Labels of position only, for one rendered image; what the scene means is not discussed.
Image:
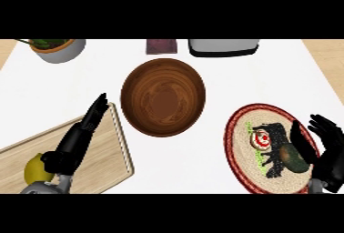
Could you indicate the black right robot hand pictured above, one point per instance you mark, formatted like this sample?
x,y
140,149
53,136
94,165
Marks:
x,y
329,151

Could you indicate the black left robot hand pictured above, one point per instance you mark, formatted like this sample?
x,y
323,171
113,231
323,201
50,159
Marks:
x,y
75,142

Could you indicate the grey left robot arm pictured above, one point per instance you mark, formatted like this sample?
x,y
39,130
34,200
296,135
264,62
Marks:
x,y
47,185

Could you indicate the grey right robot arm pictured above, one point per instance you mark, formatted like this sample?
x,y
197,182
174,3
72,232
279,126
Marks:
x,y
316,186

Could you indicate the white red-topped cupcake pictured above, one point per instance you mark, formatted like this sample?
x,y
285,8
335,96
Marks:
x,y
261,139

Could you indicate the round woven red-rimmed placemat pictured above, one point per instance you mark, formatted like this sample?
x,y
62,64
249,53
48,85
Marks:
x,y
242,145

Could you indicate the brown wooden bowl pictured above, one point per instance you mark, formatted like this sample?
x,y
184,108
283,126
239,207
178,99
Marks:
x,y
162,97

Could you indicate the pale wooden cutting board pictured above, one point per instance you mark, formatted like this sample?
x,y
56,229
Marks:
x,y
104,145

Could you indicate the dark green avocado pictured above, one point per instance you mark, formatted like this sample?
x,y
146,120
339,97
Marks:
x,y
292,157

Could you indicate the yellow lemon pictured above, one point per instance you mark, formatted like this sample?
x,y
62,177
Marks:
x,y
35,170

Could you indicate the grey potted plant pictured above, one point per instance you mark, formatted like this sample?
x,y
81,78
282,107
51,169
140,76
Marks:
x,y
57,48

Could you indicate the dark purple box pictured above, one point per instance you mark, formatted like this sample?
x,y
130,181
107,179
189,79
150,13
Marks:
x,y
161,46

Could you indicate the grey and black appliance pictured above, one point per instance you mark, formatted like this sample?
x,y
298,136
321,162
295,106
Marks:
x,y
223,47

